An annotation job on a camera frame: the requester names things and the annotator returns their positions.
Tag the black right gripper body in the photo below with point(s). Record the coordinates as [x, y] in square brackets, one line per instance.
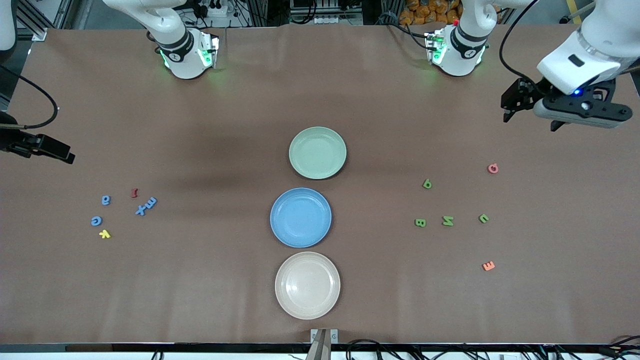
[11, 140]

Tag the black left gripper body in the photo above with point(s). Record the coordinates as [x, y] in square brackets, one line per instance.
[523, 94]

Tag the blue foam letter a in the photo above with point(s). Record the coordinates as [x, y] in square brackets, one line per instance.
[105, 200]

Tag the blue foam letter G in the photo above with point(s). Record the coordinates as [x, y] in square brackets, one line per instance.
[96, 221]

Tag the green foam letter u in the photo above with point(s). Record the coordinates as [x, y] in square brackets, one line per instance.
[483, 218]

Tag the blue foam letter X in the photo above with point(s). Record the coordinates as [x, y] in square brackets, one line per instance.
[141, 210]

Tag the green foam letter b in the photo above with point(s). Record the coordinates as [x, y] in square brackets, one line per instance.
[427, 184]
[420, 222]

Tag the blue foam letter E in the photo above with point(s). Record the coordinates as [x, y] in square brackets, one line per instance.
[151, 201]

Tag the green foam letter N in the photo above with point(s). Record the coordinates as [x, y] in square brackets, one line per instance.
[448, 220]

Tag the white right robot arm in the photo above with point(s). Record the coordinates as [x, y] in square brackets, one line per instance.
[185, 55]

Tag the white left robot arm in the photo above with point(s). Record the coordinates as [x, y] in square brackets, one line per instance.
[590, 55]

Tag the pink foam letter Q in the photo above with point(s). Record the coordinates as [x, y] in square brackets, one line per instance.
[493, 168]

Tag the yellow foam letter K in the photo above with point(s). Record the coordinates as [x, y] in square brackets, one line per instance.
[104, 233]

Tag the orange packaged goods pile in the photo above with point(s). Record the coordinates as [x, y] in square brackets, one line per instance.
[430, 12]

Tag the orange foam letter E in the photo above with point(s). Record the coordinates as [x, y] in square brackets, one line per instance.
[488, 266]

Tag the brown table cover sheet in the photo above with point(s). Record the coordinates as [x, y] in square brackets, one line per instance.
[200, 300]

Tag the green round plate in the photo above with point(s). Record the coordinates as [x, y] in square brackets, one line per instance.
[305, 165]

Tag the white power strip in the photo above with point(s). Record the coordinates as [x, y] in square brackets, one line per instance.
[220, 10]

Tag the blue round plate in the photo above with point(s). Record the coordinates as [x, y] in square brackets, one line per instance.
[310, 230]

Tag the black table edge strip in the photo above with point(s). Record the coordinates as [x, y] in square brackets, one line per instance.
[200, 347]

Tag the beige round plate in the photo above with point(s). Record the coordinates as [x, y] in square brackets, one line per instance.
[307, 285]

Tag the aluminium frame profile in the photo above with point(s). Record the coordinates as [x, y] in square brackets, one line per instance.
[37, 32]

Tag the metal table edge bracket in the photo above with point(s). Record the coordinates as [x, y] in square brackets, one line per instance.
[334, 336]

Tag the tan upright post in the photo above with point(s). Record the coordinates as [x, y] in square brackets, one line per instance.
[320, 350]

